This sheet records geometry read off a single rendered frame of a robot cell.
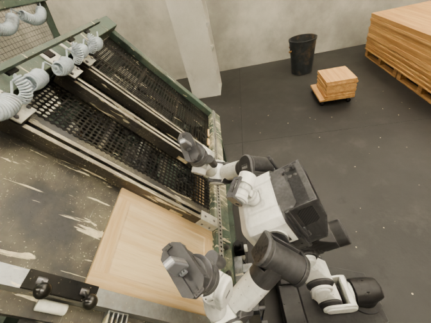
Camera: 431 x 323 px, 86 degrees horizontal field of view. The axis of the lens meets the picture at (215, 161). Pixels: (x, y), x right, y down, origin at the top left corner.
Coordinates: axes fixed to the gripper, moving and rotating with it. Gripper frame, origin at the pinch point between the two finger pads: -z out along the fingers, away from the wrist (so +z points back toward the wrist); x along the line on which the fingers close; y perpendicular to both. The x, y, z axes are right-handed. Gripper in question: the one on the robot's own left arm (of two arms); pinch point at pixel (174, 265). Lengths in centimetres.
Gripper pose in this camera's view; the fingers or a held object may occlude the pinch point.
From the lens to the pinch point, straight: 49.7
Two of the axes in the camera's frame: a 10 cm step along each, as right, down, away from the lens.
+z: 2.7, 5.3, 8.0
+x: -6.0, -5.6, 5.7
